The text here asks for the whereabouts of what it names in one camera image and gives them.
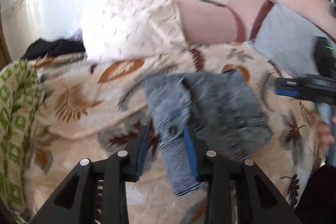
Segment blue denim pants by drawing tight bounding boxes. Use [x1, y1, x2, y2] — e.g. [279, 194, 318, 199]
[143, 69, 273, 196]

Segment dark red sleeve forearm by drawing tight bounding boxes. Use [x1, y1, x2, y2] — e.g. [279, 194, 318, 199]
[295, 165, 336, 224]

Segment light blue pillow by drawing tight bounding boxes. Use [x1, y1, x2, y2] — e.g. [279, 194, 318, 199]
[253, 0, 333, 77]

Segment cream leaf pattern blanket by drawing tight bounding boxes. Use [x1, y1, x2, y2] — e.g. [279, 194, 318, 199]
[24, 43, 325, 216]

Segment pink upholstered headboard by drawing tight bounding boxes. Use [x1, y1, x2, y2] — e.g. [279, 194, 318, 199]
[176, 0, 335, 45]

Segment black cloth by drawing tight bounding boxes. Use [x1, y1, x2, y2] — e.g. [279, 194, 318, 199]
[21, 39, 85, 60]

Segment person's right hand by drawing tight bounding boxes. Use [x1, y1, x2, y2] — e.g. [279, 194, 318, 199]
[317, 121, 335, 152]

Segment green white patterned quilt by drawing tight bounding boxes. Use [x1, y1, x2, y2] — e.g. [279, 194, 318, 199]
[0, 60, 40, 223]

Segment cream floral pillow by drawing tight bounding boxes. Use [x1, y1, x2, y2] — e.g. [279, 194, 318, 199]
[81, 0, 188, 61]

